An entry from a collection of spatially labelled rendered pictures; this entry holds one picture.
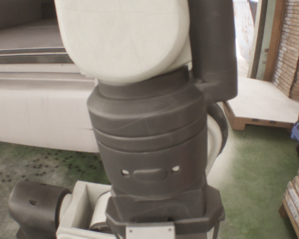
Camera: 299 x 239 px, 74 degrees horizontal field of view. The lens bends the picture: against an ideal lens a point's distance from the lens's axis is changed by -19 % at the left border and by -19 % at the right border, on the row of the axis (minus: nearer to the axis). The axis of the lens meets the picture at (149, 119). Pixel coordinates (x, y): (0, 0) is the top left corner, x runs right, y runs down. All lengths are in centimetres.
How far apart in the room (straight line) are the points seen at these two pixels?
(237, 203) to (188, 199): 97
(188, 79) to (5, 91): 78
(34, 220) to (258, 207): 97
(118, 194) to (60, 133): 65
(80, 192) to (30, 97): 37
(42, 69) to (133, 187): 82
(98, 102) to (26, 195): 53
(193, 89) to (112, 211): 15
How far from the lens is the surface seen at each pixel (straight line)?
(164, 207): 21
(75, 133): 82
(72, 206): 62
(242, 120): 176
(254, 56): 292
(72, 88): 78
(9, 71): 105
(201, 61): 16
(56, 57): 88
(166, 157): 15
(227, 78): 16
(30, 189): 67
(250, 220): 112
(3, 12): 236
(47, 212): 62
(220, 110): 36
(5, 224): 110
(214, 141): 36
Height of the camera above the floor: 80
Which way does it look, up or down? 28 degrees down
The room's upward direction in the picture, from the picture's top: 4 degrees clockwise
